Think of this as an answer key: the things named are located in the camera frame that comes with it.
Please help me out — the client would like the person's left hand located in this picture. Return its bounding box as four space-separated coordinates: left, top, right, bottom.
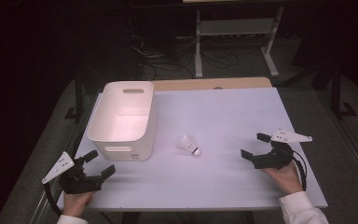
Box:
62 189 96 218

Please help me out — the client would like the white shuttlecock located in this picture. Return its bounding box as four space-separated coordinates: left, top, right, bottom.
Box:
178 133 201 157

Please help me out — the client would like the black metal stand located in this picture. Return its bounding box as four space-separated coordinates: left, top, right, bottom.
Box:
64 73 85 123
330 61 358 120

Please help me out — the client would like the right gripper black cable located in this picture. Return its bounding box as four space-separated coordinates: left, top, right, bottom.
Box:
291 148 309 191

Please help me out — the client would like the white metal desk frame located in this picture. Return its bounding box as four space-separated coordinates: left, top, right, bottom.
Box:
194 6 284 78

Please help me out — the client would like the person's right hand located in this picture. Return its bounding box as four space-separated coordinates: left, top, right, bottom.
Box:
260 160 304 196

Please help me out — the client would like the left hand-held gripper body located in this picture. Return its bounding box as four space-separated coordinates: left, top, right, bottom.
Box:
41 151 103 195

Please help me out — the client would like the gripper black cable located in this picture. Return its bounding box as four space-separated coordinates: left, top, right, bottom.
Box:
44 182 63 217
291 148 309 191

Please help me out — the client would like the white plastic basket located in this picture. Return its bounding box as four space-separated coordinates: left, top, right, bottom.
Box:
87 80 158 162

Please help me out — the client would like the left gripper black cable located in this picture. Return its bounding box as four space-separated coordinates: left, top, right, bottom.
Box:
44 182 63 217

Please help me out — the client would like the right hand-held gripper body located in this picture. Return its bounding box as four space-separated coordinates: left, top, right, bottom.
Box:
251 128 313 171

